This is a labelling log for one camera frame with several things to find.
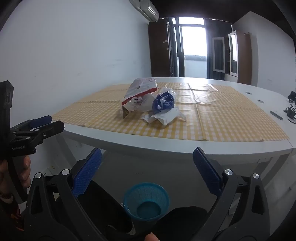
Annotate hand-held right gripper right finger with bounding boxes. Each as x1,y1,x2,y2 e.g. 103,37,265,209
193,147,270,241

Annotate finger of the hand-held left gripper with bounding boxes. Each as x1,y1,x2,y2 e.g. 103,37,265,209
13,120,65,146
11,115,53,133

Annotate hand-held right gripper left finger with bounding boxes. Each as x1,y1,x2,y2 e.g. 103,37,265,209
23,148,109,241

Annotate blue plastic basket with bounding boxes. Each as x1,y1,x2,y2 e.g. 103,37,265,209
123,182,170,224

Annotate blue and white wrapper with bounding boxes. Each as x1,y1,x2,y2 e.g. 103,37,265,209
152,91,175,112

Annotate clear plastic bag gold print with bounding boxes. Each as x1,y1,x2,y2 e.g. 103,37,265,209
121,93,156,120

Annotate person's left forearm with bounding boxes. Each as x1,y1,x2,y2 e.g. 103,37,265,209
0,198,25,233

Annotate person's left hand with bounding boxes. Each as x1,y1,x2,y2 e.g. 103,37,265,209
0,155,31,194

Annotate person's black pants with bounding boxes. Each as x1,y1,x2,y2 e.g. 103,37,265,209
46,179,208,241

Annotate yellow checked tablecloth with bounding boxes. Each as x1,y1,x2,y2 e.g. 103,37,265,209
52,82,290,142

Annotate glass balcony door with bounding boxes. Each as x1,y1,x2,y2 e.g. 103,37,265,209
172,17,208,79

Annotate dark brown wardrobe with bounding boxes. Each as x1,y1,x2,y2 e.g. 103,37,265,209
148,19,174,77

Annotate white air conditioner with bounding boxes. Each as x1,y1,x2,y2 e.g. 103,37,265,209
128,0,160,20

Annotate black cables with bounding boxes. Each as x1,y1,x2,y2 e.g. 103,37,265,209
283,98,296,123

